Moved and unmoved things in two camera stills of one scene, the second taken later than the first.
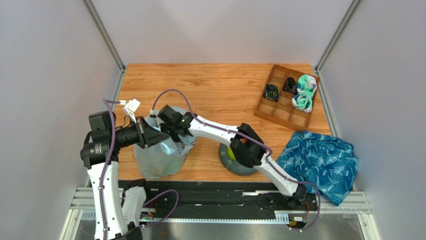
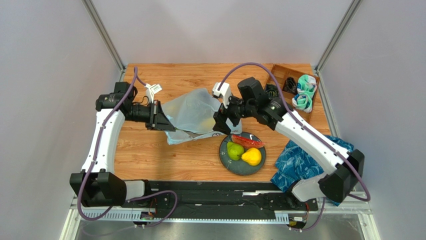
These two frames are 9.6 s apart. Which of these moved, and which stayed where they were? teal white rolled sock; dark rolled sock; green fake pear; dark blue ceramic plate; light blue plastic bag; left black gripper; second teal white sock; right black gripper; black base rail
Moved: light blue plastic bag; left black gripper; right black gripper
Stayed: teal white rolled sock; dark rolled sock; black base rail; green fake pear; dark blue ceramic plate; second teal white sock
